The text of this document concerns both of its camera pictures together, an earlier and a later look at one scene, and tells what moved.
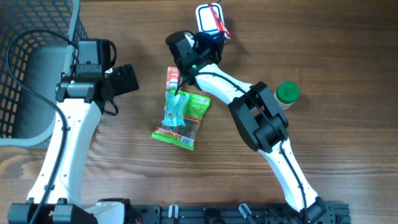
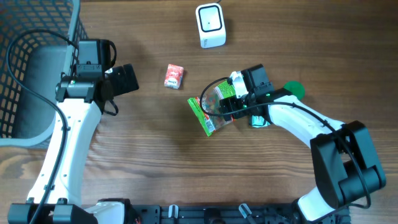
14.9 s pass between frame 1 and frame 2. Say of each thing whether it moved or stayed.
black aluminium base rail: stayed
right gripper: moved
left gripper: stayed
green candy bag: moved
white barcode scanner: stayed
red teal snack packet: moved
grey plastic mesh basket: stayed
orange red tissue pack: stayed
